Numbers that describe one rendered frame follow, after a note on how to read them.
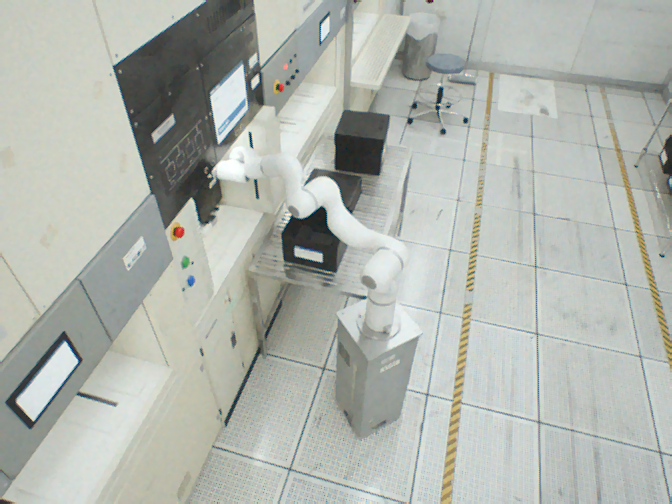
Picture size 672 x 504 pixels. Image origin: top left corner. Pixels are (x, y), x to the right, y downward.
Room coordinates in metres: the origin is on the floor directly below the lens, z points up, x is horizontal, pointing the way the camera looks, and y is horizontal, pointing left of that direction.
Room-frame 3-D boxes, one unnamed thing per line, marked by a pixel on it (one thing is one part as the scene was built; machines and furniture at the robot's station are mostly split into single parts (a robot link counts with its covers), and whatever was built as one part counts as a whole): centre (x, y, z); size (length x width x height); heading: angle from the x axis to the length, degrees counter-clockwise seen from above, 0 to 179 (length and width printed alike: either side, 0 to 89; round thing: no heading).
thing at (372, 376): (1.30, -0.21, 0.38); 0.28 x 0.28 x 0.76; 30
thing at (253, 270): (2.15, -0.05, 0.38); 1.30 x 0.60 x 0.76; 165
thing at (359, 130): (2.54, -0.17, 0.89); 0.29 x 0.29 x 0.25; 79
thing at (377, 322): (1.30, -0.21, 0.85); 0.19 x 0.19 x 0.18
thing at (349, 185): (2.13, 0.02, 0.83); 0.29 x 0.29 x 0.13; 74
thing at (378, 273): (1.28, -0.19, 1.07); 0.19 x 0.12 x 0.24; 144
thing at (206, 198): (1.83, 0.68, 1.07); 0.24 x 0.20 x 0.32; 164
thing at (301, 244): (1.76, 0.07, 0.85); 0.28 x 0.28 x 0.17; 73
